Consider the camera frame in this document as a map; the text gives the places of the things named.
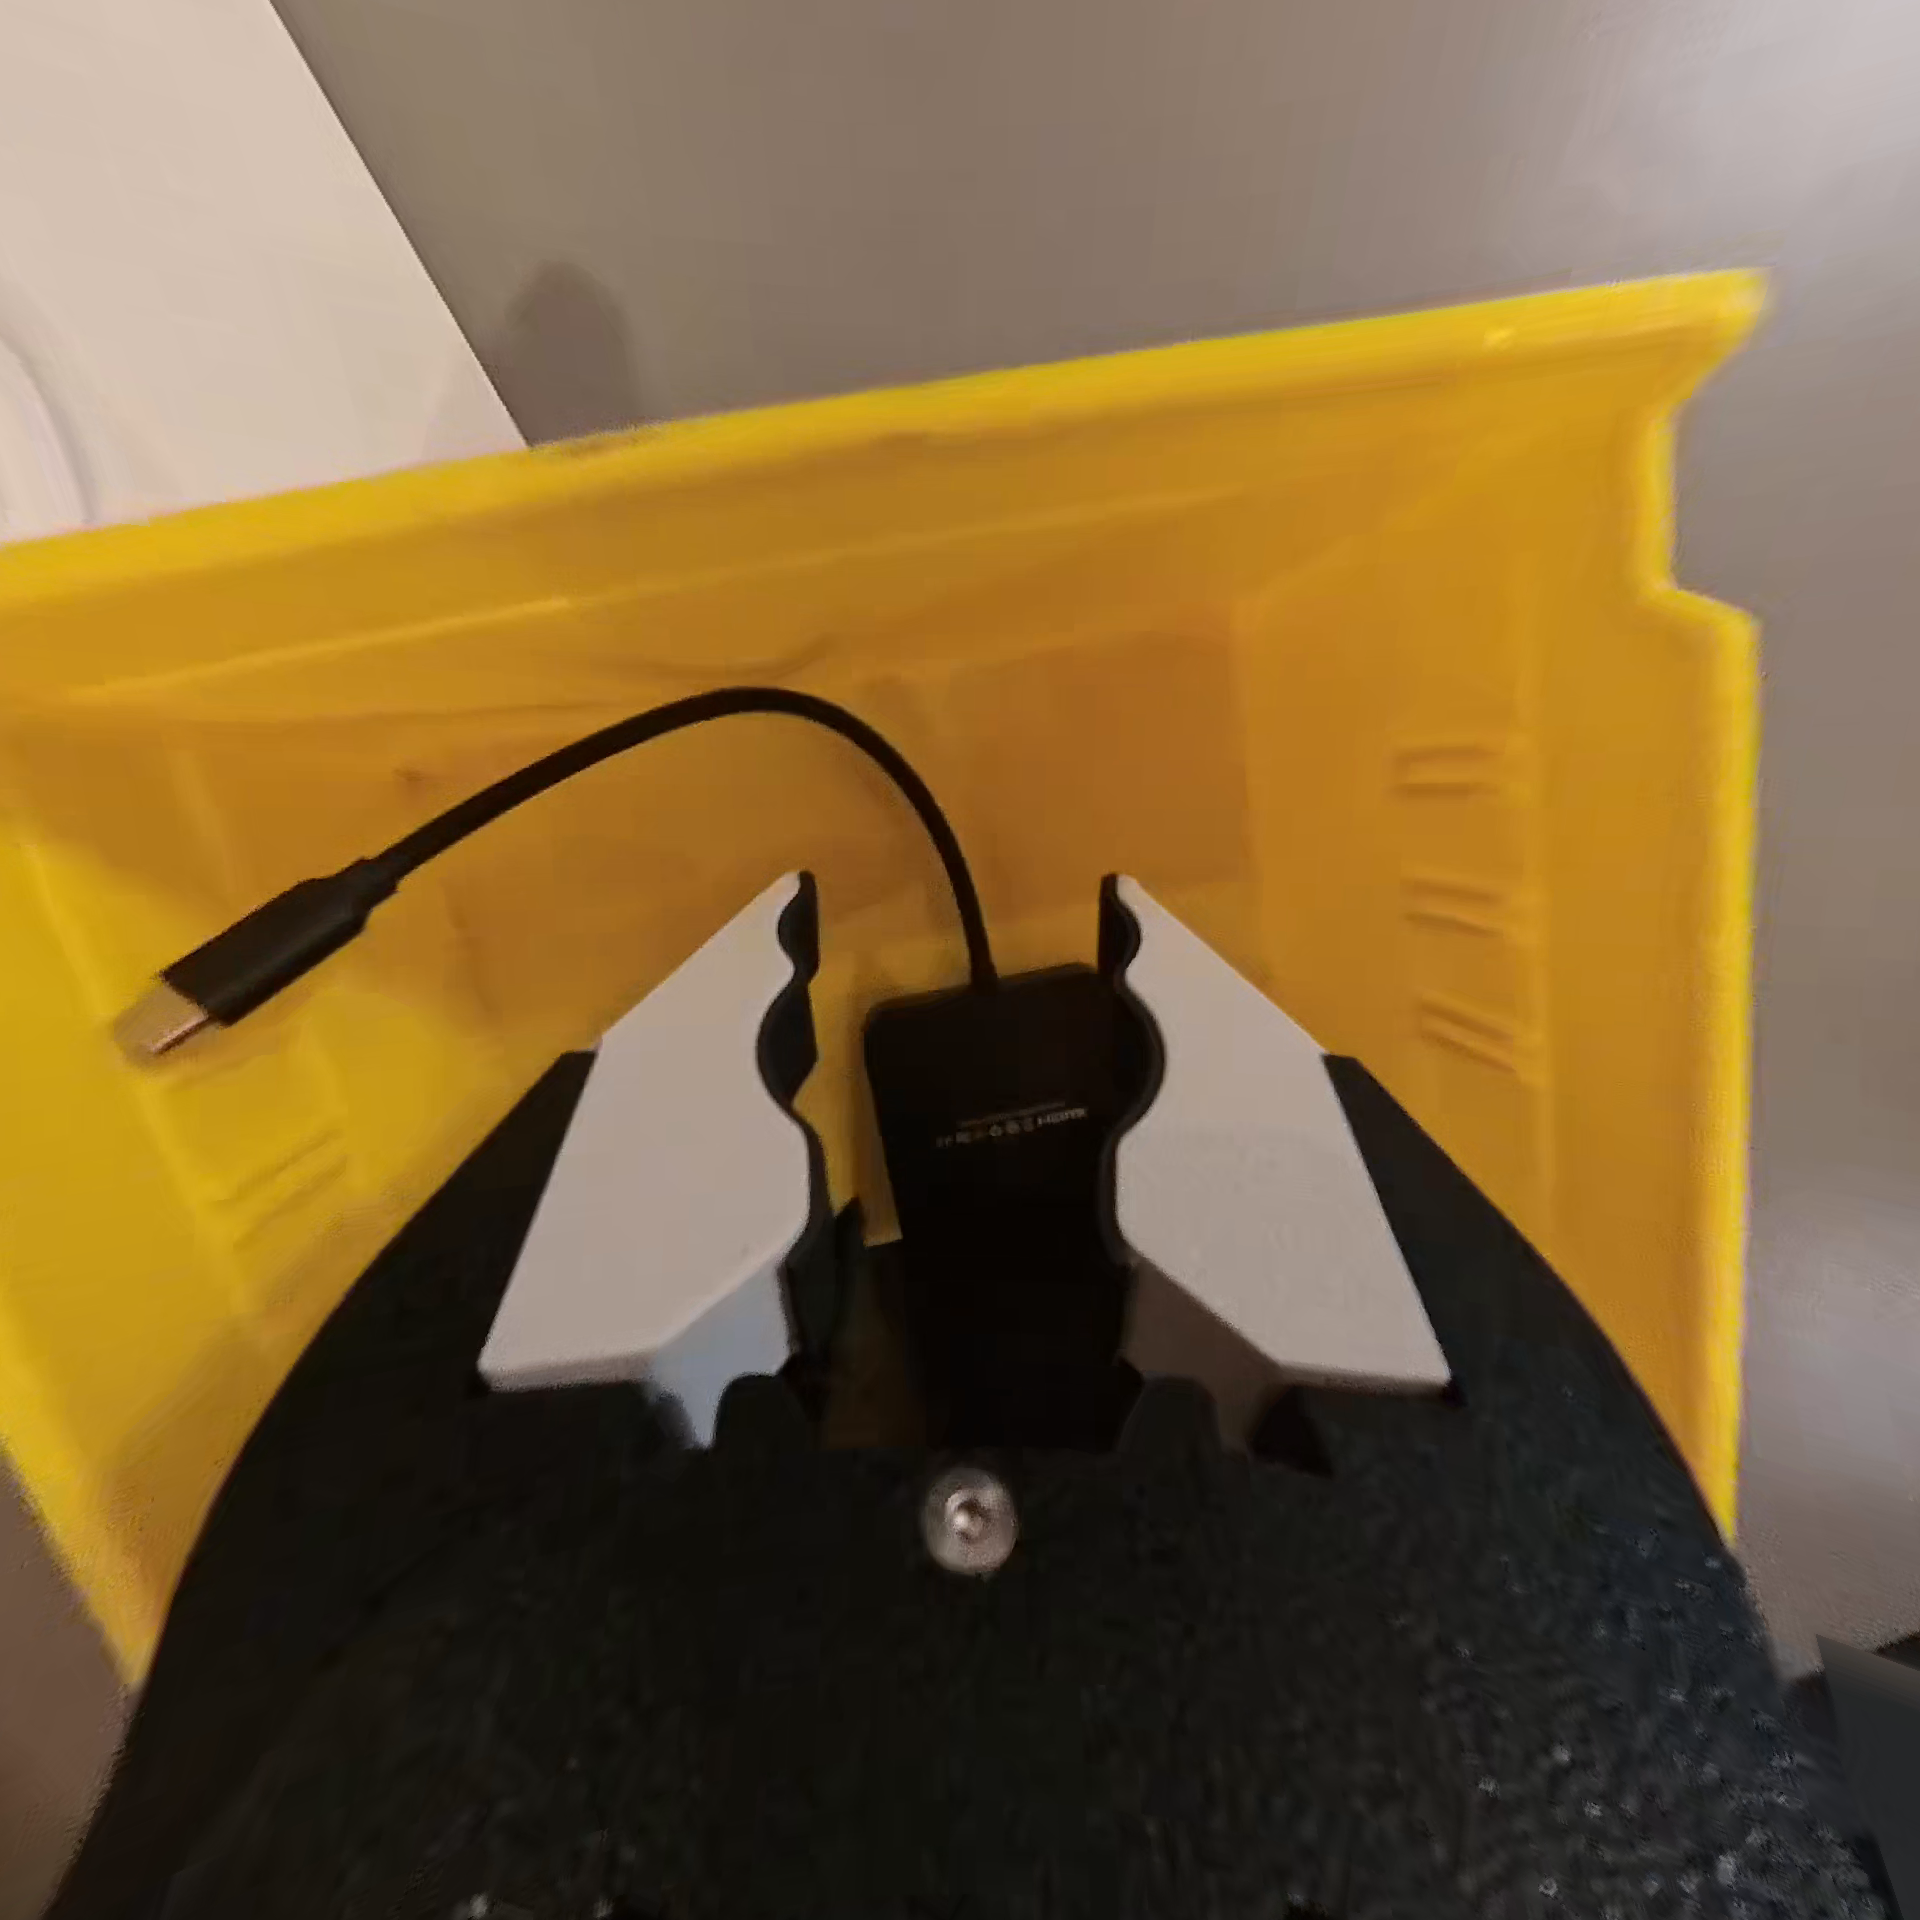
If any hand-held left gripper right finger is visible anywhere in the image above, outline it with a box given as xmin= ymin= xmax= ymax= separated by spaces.
xmin=1100 ymin=873 xmax=1454 ymax=1427

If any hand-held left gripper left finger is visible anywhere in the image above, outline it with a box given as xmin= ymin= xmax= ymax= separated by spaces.
xmin=478 ymin=871 xmax=830 ymax=1446

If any black hdmi adapter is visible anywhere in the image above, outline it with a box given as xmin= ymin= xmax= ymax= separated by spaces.
xmin=116 ymin=689 xmax=1164 ymax=1449

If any large yellow plastic bin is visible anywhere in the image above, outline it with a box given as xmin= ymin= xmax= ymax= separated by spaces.
xmin=0 ymin=267 xmax=1775 ymax=1684

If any white board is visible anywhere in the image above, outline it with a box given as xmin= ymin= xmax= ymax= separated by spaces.
xmin=0 ymin=0 xmax=531 ymax=550

